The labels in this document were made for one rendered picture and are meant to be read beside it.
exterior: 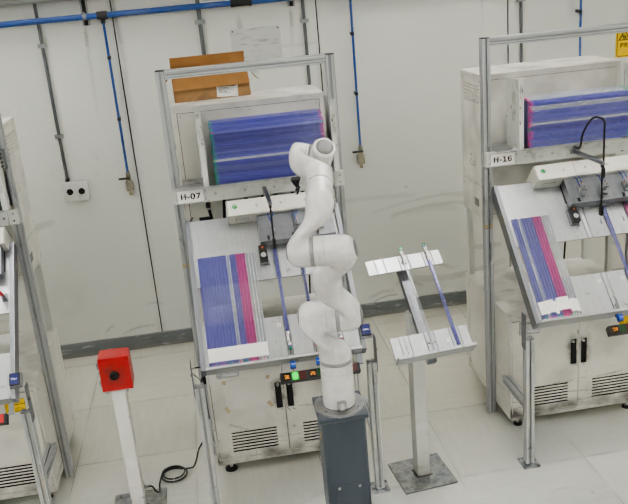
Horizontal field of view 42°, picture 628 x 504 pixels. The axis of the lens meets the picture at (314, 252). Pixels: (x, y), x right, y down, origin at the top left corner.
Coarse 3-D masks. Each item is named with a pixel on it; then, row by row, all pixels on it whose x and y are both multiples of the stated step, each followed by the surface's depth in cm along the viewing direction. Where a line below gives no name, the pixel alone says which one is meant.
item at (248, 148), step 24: (216, 120) 361; (240, 120) 357; (264, 120) 357; (288, 120) 357; (312, 120) 358; (216, 144) 356; (240, 144) 357; (264, 144) 359; (288, 144) 360; (312, 144) 362; (216, 168) 359; (240, 168) 360; (264, 168) 362; (288, 168) 363
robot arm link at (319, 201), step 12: (312, 180) 265; (324, 180) 264; (312, 192) 258; (324, 192) 258; (312, 204) 257; (324, 204) 256; (312, 216) 257; (324, 216) 257; (300, 228) 259; (312, 228) 257; (300, 240) 257; (288, 252) 260; (300, 252) 258; (312, 252) 258; (300, 264) 260; (312, 264) 260
